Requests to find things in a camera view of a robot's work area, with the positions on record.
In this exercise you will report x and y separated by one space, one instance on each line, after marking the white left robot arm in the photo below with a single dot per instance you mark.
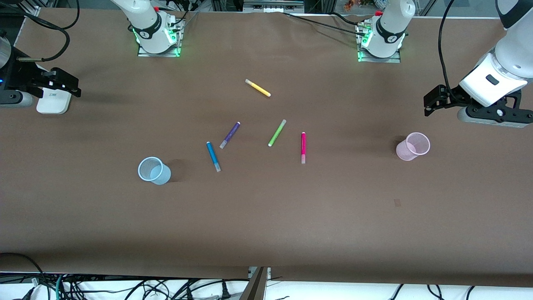
516 54

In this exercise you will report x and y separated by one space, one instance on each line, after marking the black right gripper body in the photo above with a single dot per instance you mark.
23 76

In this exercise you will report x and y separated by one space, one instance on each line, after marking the brown table cover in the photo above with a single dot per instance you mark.
266 216

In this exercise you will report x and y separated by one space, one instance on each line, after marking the blue marker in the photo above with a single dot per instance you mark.
212 156

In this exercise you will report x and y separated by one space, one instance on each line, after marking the small orange object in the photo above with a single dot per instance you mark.
349 5

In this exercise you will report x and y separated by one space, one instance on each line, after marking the silver metal rail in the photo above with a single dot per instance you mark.
272 5

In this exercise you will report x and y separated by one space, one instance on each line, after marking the yellow marker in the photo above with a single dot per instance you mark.
258 88

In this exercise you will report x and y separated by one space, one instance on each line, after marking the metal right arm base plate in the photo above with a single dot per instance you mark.
177 43

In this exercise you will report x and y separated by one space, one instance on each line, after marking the pink plastic cup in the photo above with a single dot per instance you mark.
406 151

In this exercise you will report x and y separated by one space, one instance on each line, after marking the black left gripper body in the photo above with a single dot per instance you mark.
451 96

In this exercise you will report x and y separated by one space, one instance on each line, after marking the green marker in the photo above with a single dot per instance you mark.
277 133

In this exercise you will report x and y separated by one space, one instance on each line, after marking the light blue plastic cup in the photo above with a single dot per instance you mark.
160 175

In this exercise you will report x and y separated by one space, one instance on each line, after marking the aluminium table leg profile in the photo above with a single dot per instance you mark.
255 285

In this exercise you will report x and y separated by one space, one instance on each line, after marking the white rounded box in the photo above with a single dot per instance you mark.
54 105

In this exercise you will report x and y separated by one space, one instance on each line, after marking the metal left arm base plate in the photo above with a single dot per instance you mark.
381 59

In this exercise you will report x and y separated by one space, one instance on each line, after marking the purple marker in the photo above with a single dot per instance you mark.
230 135

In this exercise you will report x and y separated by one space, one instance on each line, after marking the pink marker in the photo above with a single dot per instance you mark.
303 146

